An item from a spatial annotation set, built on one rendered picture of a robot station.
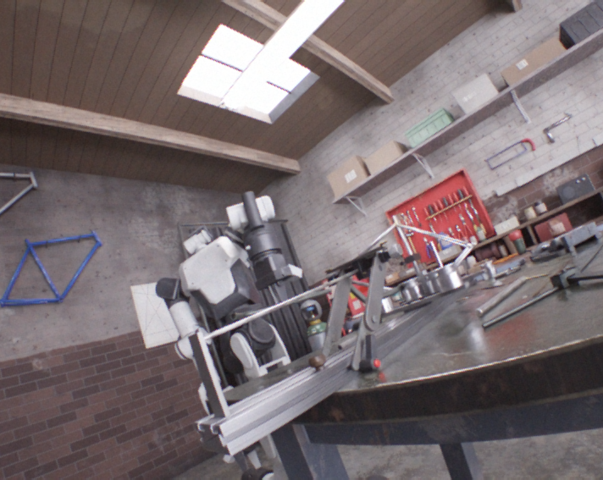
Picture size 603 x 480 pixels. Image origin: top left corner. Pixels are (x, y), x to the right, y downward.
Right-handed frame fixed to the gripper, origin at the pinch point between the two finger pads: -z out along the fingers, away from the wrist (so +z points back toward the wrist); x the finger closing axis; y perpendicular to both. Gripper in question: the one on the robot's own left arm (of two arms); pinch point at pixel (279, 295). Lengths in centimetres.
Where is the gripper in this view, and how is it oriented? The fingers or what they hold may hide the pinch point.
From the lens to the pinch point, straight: 80.4
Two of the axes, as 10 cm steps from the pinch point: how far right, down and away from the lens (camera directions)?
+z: -3.4, -9.2, 2.1
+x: 6.3, -3.9, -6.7
